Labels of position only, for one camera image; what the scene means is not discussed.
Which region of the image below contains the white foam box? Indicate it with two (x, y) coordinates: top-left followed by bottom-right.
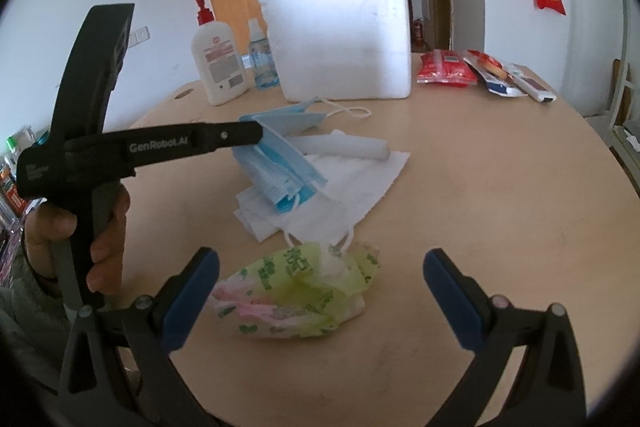
(256, 0), (413, 102)

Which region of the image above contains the white face mask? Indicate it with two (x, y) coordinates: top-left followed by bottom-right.
(234, 187), (357, 258)

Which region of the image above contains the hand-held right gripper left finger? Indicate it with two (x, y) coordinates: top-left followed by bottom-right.
(59, 247), (220, 427)

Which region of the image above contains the white lotion pump bottle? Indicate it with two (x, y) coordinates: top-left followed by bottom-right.
(190, 0), (250, 106)

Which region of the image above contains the shelf clutter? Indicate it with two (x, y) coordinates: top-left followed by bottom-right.
(0, 124), (51, 248)

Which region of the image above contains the blue face mask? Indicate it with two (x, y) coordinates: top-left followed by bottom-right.
(234, 127), (329, 214)
(239, 97), (373, 130)

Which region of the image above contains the person's left hand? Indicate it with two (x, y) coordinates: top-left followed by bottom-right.
(25, 184), (131, 295)

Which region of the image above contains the green printed plastic bag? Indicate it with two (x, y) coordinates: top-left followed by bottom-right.
(212, 242), (381, 340)

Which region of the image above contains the blue spray bottle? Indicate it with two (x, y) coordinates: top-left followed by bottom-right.
(247, 18), (279, 90)

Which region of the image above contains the white remote control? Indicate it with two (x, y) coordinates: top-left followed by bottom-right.
(504, 65), (558, 103)

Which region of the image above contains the white paper napkin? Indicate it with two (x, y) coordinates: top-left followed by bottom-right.
(310, 151), (412, 228)

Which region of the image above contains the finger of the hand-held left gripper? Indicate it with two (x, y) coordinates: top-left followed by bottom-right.
(192, 119), (264, 154)

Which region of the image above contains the metal bunk bed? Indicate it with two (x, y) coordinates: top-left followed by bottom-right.
(602, 57), (640, 198)

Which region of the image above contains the person's left forearm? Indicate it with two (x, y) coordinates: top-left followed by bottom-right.
(0, 252), (76, 395)

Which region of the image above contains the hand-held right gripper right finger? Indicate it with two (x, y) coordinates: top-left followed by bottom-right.
(423, 248), (586, 427)

